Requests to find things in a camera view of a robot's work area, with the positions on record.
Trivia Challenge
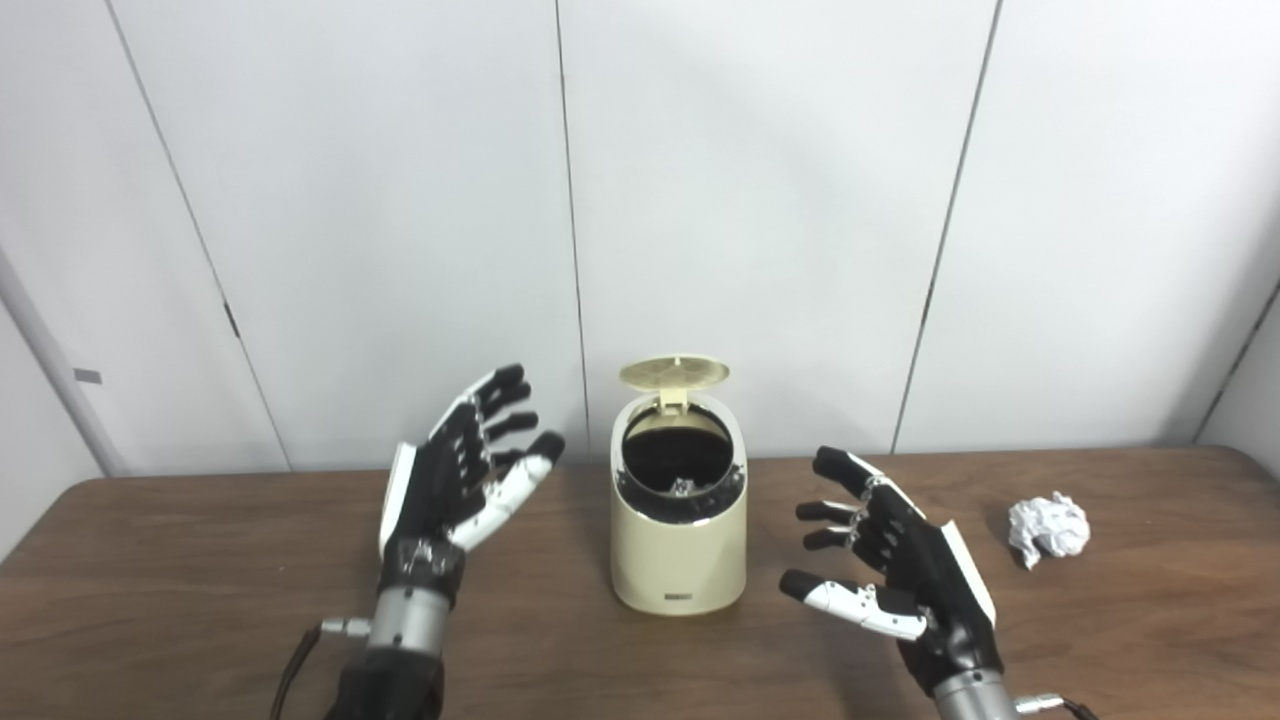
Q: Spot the cream-colored desktop bin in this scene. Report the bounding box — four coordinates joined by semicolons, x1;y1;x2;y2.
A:
609;390;749;617

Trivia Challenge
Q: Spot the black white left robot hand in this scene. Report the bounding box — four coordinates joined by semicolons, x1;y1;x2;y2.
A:
378;364;566;601

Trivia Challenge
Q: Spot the cream round bin lid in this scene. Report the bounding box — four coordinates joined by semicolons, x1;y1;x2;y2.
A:
618;354;731;411

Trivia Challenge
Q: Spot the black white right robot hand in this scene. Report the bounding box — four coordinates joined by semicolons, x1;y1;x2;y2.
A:
779;446;1004;696

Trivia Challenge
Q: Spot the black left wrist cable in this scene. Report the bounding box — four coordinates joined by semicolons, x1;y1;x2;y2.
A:
270;618;373;720

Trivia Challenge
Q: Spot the large white paper ball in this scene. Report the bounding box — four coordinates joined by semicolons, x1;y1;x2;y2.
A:
1007;491;1091;571

